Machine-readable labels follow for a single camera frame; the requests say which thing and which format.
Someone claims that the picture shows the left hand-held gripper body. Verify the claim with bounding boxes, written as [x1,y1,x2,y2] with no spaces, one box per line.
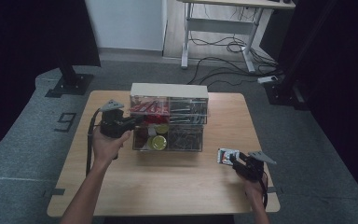
[98,99,138,140]

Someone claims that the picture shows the black metal stand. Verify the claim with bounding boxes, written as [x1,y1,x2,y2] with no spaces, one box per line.
[263,0,339,111]

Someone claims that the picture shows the white power strip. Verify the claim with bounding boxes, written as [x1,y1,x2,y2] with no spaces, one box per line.
[256,75,280,85]

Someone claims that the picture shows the black stand with base plate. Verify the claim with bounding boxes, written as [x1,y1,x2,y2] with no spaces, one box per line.
[44,52,95,98]

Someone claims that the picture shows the person's right hand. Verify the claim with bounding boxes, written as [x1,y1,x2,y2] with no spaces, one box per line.
[240,175,268,203]

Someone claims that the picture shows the clear drawer with metal parts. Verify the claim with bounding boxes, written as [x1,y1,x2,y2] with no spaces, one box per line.
[168,96,210,125]

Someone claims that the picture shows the clear drawer with yellow lids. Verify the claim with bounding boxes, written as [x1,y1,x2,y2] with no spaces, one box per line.
[131,122,170,152]

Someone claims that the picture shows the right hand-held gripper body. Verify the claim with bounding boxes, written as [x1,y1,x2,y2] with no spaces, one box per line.
[232,150,278,184]

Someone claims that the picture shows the red and white packet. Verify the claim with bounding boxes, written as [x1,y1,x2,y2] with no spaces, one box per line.
[216,147,241,166]

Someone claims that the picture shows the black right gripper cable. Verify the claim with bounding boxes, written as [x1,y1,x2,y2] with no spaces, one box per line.
[260,171,269,209]

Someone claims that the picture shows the clear drawer with red packets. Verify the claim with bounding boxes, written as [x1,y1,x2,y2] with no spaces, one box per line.
[129,94,171,118]

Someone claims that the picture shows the black floor cables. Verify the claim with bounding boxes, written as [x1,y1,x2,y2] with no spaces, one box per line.
[186,29,284,90]

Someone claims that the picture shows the yellow lid jar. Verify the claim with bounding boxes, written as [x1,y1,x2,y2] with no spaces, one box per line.
[150,135,168,151]
[154,123,170,134]

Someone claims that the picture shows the clear plastic organizer box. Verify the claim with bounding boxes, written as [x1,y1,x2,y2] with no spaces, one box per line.
[129,82,210,153]

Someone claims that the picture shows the person's left hand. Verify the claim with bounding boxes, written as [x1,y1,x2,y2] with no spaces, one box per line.
[90,125,133,167]

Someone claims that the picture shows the white frame desk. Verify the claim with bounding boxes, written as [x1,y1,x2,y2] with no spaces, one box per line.
[176,0,296,74]

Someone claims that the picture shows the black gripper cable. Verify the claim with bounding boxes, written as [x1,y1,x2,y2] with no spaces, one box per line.
[85,107,103,178]
[260,171,269,209]

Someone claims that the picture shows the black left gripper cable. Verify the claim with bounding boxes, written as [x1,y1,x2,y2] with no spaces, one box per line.
[85,107,103,178]

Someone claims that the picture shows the pile of red packets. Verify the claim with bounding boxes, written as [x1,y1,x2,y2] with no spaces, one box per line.
[130,101,170,125]

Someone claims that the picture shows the clear drawer with dark parts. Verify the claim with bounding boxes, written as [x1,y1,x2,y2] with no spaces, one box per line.
[167,124,205,153]

